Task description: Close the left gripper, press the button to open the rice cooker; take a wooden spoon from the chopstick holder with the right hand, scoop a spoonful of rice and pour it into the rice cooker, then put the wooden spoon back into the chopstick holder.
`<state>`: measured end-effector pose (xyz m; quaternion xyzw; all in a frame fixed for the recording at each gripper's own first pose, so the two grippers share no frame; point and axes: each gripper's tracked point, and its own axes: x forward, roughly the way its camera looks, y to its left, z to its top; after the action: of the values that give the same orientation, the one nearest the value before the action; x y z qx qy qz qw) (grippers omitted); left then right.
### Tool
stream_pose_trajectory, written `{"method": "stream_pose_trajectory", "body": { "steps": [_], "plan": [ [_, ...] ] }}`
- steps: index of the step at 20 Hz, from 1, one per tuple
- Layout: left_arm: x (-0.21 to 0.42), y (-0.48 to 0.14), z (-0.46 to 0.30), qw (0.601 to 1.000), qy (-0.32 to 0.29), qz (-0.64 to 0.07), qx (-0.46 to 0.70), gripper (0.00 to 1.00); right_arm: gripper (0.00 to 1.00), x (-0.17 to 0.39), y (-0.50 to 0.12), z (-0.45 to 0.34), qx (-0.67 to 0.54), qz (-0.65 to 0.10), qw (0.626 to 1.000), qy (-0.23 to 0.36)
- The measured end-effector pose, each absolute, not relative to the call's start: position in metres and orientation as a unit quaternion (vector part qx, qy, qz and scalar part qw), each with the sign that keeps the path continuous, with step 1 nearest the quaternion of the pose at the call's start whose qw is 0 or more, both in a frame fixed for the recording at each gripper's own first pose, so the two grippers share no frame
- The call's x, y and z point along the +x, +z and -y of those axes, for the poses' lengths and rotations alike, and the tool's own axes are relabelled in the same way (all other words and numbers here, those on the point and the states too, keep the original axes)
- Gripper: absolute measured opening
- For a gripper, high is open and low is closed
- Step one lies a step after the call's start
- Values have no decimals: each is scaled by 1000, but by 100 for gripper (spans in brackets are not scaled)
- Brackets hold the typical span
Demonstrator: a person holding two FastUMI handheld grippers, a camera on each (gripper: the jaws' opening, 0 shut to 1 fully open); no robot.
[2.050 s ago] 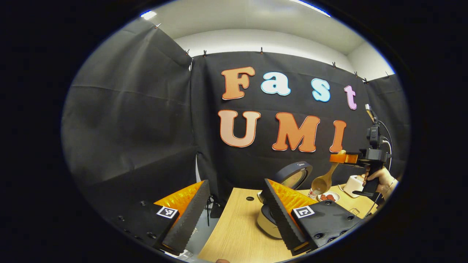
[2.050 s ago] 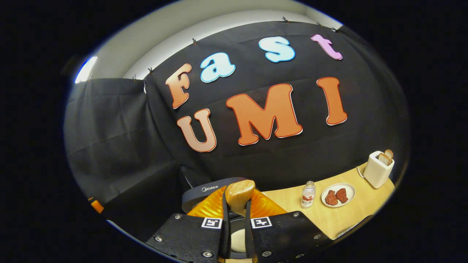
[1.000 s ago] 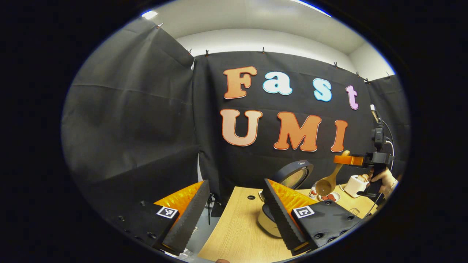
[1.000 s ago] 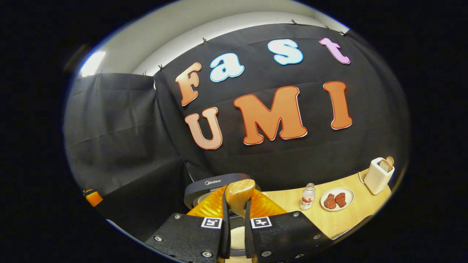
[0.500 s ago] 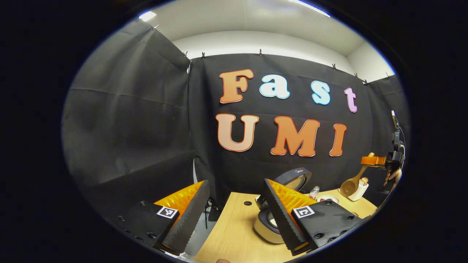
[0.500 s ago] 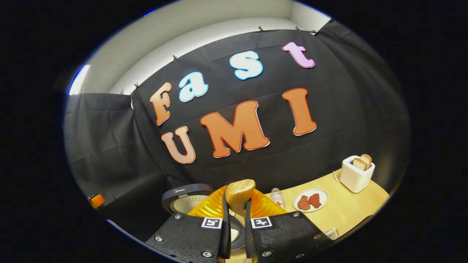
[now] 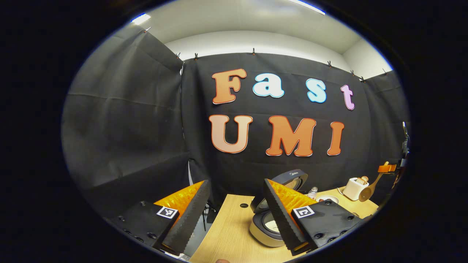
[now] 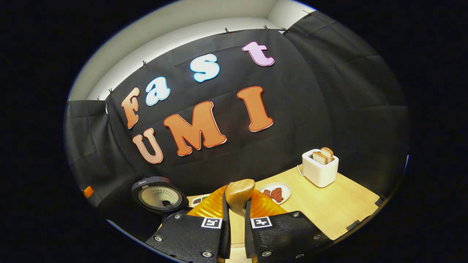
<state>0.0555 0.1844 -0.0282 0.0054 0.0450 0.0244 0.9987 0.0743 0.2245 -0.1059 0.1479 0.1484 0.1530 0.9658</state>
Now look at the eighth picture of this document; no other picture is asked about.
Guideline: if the wooden spoon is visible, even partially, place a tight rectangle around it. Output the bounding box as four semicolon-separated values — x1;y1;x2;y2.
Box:
225;179;256;217

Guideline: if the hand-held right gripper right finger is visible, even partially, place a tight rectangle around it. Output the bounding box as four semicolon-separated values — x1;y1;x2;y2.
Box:
244;188;327;263

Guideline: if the black backdrop cloth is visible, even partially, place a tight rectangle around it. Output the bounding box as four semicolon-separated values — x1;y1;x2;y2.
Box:
65;10;410;238

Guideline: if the white divided grain dish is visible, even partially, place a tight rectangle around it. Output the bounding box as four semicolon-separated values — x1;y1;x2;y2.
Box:
191;195;210;208

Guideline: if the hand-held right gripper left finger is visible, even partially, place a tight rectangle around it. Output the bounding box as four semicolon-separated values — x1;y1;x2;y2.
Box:
146;184;231;263

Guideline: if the white toaster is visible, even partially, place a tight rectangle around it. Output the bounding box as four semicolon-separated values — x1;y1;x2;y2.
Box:
302;148;339;188

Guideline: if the white round plate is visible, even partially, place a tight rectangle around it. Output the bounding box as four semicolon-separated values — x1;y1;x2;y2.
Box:
258;182;292;205

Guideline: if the grey rice cooker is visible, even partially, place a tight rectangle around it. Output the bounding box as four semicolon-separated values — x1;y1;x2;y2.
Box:
131;176;190;220

